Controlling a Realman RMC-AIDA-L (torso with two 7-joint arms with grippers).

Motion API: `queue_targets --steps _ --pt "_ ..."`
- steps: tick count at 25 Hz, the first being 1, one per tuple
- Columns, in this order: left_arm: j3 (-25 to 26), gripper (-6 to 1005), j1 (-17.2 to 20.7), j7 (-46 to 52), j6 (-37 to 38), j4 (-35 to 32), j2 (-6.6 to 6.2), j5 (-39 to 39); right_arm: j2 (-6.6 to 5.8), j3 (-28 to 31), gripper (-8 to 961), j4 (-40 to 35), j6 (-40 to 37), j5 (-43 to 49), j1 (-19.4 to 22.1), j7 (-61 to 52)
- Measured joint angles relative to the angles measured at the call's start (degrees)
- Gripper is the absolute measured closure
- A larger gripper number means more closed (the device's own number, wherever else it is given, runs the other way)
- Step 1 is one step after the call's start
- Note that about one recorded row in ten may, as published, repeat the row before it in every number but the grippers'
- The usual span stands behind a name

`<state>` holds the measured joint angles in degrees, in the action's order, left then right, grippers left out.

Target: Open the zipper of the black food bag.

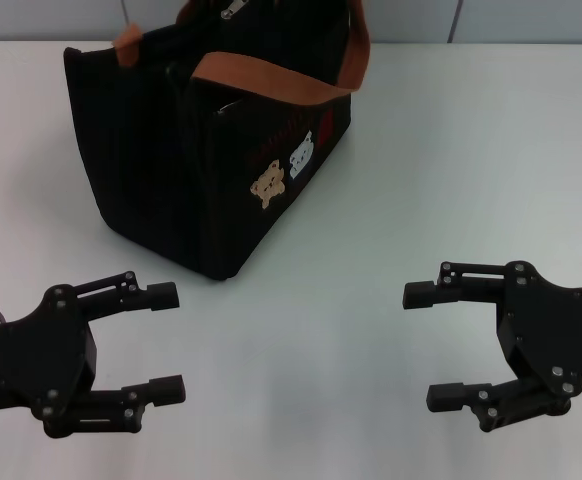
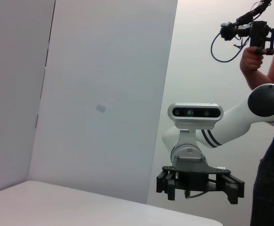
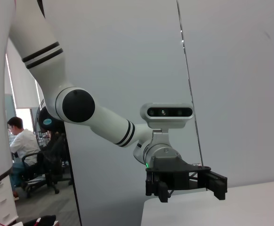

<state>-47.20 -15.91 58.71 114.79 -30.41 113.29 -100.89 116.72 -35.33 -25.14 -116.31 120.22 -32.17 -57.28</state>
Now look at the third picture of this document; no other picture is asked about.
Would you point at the black fabric item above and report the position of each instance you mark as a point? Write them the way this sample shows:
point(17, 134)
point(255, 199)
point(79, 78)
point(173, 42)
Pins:
point(47, 221)

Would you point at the white drawer cabinet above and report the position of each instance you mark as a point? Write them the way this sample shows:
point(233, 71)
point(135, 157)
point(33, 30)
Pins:
point(0, 204)

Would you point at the black office chair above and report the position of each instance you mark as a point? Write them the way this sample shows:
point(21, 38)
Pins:
point(54, 150)

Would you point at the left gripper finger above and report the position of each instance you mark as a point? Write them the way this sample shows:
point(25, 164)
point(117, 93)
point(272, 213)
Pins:
point(163, 191)
point(218, 186)

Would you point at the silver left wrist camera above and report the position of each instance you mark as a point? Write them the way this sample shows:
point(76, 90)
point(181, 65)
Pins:
point(167, 113)

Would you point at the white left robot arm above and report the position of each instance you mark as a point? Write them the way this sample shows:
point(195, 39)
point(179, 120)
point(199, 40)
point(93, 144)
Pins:
point(108, 122)

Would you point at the black standing fan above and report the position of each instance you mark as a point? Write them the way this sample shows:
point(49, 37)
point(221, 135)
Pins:
point(42, 115)

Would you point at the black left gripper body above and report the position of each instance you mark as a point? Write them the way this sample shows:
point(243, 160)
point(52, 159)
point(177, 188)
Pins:
point(174, 174)

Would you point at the seated man white shirt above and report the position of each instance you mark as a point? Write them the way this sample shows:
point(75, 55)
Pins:
point(25, 143)

